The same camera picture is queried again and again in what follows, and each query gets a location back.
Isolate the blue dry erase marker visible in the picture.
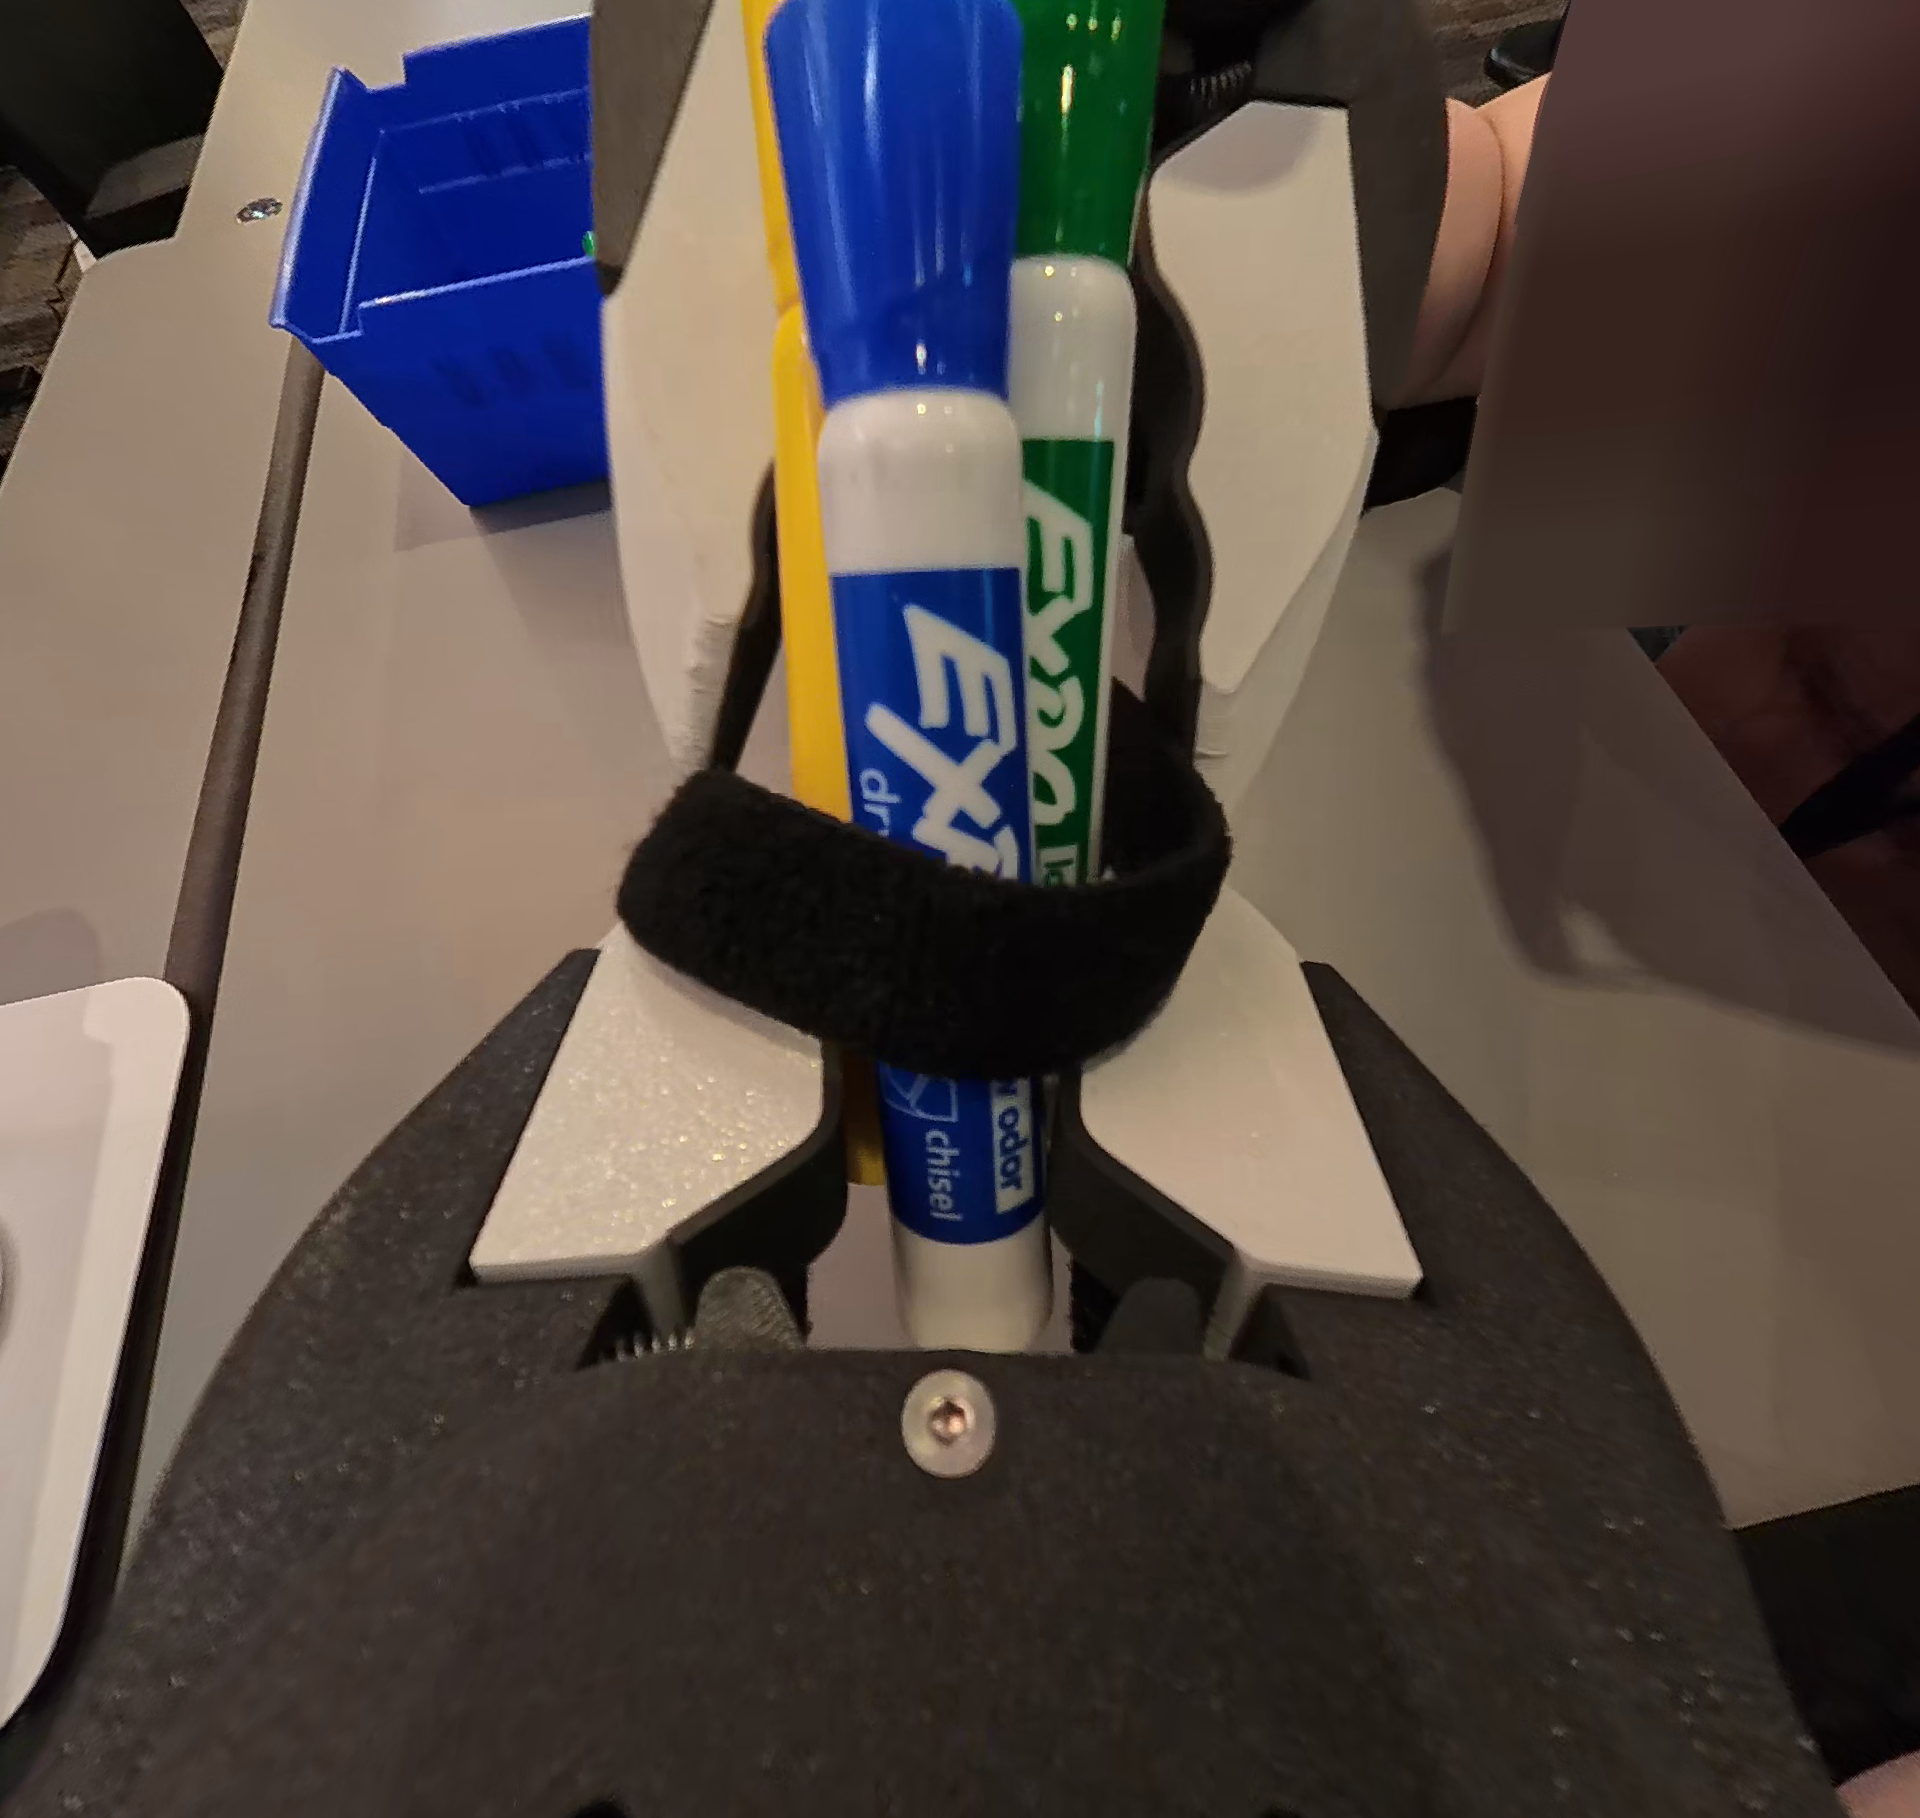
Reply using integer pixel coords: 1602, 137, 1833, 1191
763, 0, 1056, 1355

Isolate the black armrest pad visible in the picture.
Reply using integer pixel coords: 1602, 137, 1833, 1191
1357, 396, 1485, 512
1724, 1514, 1920, 1775

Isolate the maroon shirt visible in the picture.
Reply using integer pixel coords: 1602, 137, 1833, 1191
1656, 617, 1920, 875

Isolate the black lanyard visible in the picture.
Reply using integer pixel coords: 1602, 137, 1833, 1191
1785, 726, 1920, 860

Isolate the yellow dry erase marker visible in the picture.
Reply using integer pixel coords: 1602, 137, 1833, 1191
735, 0, 889, 1188

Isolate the white mounting plate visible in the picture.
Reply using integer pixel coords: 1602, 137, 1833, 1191
0, 977, 193, 1738

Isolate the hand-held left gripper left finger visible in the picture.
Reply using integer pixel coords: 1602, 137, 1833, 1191
469, 939, 846, 1283

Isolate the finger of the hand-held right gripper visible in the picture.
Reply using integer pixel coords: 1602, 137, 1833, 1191
1125, 91, 1386, 774
600, 0, 790, 786

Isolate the black hook-and-loop strap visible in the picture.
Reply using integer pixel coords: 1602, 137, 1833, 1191
619, 700, 1236, 1073

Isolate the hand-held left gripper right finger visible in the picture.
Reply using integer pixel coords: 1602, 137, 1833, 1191
1054, 899, 1424, 1283

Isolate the blue plastic bin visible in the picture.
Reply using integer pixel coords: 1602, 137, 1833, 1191
266, 13, 615, 509

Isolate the person's right forearm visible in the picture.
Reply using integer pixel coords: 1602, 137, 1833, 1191
1411, 73, 1550, 408

